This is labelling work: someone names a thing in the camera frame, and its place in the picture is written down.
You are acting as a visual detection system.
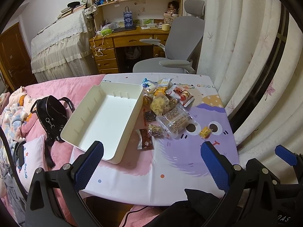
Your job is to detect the clear bag yellow puffs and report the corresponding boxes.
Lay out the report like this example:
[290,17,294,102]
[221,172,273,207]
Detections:
[150,93,169,116]

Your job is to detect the patterned fleece blanket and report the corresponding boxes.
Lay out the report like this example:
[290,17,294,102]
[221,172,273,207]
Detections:
[0,86,36,147]

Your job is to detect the large clear rice cake pack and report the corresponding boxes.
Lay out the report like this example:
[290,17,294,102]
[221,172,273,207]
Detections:
[156,104,193,139]

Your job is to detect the dark brown star snack packet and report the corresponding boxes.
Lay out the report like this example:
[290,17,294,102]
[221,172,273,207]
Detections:
[136,129,154,150]

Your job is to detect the blue white cookie packet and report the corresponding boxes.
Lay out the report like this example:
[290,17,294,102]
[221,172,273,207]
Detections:
[141,78,158,94]

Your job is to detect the small yellow candy packet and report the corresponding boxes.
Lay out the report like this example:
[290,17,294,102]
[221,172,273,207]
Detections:
[199,126,212,139]

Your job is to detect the blue gift bag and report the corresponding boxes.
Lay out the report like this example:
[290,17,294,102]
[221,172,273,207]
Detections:
[123,6,133,28]

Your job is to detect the orange oats bar packet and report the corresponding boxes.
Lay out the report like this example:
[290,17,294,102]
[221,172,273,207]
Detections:
[154,78,172,96]

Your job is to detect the wooden desk with drawers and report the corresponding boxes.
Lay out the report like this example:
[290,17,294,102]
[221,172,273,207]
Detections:
[89,27,169,74]

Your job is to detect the white pillow with print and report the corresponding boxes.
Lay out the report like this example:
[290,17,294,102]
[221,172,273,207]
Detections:
[16,134,48,192]

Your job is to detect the white floral curtain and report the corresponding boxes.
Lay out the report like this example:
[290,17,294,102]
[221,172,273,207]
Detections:
[183,0,303,185]

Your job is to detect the grey office chair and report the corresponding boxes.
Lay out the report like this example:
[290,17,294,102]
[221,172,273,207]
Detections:
[133,0,205,74]

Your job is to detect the red white apple chips bag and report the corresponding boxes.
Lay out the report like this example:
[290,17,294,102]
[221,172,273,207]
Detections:
[165,85,194,108]

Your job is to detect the black handbag with strap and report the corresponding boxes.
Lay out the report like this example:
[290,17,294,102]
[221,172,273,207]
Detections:
[30,95,75,168]

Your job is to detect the dark raisin red-edged packet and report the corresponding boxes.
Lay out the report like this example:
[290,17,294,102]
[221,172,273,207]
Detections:
[143,110,157,123]

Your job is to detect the clear packet nut cake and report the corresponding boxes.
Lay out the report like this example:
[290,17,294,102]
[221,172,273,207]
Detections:
[147,124,164,137]

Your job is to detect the brown wooden door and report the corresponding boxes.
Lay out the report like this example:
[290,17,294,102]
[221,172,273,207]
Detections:
[1,23,37,91]

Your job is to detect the white plastic storage tray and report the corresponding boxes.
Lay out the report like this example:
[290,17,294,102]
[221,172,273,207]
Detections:
[61,82,143,165]

